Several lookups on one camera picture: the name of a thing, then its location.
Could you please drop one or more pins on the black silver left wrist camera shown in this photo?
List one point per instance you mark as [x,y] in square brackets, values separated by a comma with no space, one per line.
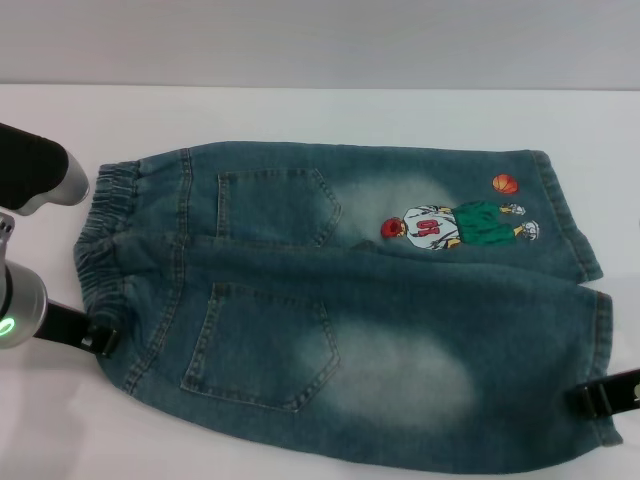
[30,165]

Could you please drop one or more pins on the blue denim shorts with embroidery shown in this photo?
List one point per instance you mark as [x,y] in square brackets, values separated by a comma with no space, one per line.
[400,325]

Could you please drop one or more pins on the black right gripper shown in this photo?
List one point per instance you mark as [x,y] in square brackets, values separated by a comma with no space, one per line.
[625,397]

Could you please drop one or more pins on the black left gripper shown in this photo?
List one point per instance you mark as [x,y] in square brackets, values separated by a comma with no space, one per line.
[67,325]

